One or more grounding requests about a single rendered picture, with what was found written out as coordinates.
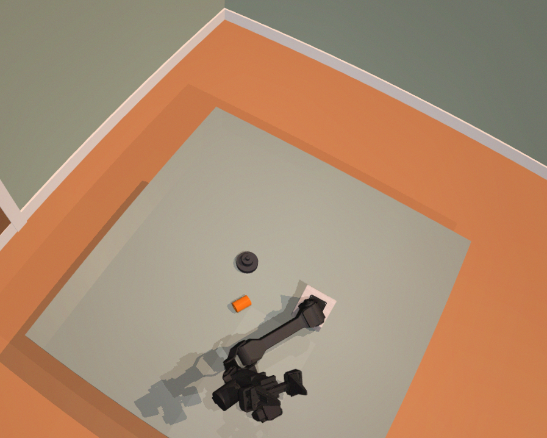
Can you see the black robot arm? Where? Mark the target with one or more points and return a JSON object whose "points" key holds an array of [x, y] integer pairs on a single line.
{"points": [[250, 351]]}

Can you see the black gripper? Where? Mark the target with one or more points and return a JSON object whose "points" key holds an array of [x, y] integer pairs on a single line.
{"points": [[261, 390]]}

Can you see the orange knob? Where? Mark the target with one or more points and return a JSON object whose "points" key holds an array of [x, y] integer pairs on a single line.
{"points": [[241, 303]]}

